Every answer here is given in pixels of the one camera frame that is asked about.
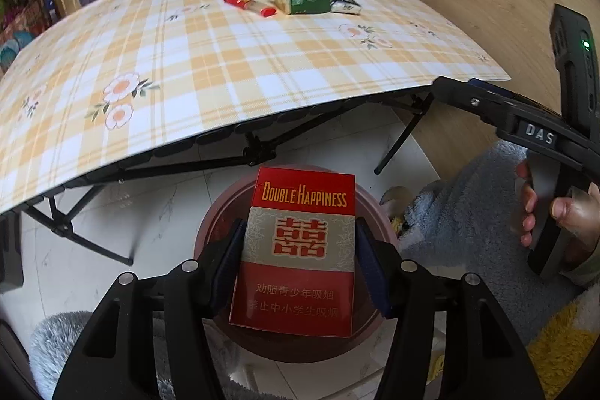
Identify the red lighter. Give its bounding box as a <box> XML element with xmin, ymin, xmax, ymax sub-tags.
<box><xmin>223</xmin><ymin>0</ymin><xmax>277</xmax><ymax>17</ymax></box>

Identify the yellow plaid floral tablecloth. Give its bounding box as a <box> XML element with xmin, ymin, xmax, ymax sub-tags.
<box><xmin>1</xmin><ymin>0</ymin><xmax>507</xmax><ymax>211</ymax></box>

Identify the red Double Happiness cigarette pack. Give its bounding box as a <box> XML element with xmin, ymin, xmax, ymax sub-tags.
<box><xmin>229</xmin><ymin>168</ymin><xmax>356</xmax><ymax>338</ymax></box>

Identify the dark red trash bin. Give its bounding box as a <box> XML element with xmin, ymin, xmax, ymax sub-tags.
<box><xmin>194</xmin><ymin>166</ymin><xmax>396</xmax><ymax>363</ymax></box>

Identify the grey fuzzy slipper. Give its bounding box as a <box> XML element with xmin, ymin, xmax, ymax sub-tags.
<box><xmin>28</xmin><ymin>311</ymin><xmax>92</xmax><ymax>399</ymax></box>

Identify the woven flower basket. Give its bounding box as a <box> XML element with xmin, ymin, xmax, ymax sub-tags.
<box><xmin>1</xmin><ymin>0</ymin><xmax>52</xmax><ymax>74</ymax></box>

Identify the black cigarette pack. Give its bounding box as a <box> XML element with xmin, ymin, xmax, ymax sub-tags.
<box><xmin>330</xmin><ymin>0</ymin><xmax>362</xmax><ymax>15</ymax></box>

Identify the person's right hand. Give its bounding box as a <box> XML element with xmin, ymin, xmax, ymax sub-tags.
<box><xmin>513</xmin><ymin>160</ymin><xmax>600</xmax><ymax>263</ymax></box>

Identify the black folding table frame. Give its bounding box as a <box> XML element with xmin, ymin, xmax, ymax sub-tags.
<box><xmin>10</xmin><ymin>87</ymin><xmax>433</xmax><ymax>265</ymax></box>

